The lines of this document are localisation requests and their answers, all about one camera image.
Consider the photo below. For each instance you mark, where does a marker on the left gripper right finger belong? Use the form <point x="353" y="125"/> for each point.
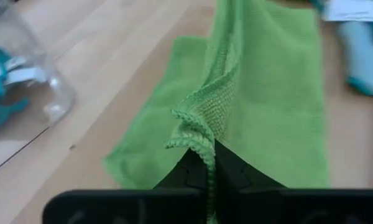
<point x="283" y="207"/>

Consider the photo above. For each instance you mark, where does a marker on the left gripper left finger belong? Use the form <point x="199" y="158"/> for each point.
<point x="127" y="207"/>

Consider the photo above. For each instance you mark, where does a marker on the green microfiber towel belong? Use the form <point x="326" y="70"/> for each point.
<point x="267" y="109"/>

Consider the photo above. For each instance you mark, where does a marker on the clear plastic bin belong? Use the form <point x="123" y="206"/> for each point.
<point x="59" y="93"/>

